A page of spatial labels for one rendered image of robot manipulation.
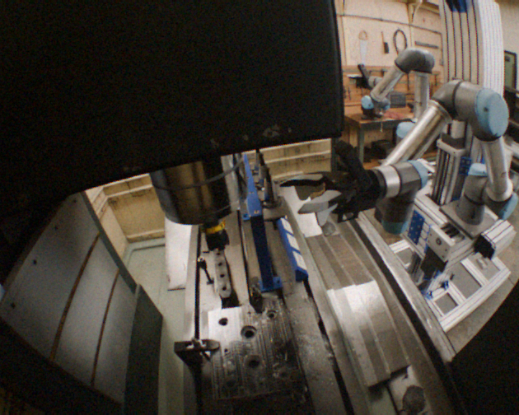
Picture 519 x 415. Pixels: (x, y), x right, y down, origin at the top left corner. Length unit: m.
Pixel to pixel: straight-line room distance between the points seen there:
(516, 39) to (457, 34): 3.67
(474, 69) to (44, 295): 1.61
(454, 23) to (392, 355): 1.41
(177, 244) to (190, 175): 1.18
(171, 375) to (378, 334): 0.86
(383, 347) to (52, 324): 1.05
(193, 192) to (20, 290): 0.44
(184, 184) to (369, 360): 0.87
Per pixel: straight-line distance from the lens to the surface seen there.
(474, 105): 0.72
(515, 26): 4.98
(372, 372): 1.01
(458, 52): 1.31
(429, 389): 1.11
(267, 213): 0.74
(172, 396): 1.16
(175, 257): 1.49
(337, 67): 0.31
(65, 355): 0.70
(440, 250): 1.13
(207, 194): 0.37
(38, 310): 0.64
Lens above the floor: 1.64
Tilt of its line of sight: 34 degrees down
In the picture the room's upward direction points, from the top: 9 degrees counter-clockwise
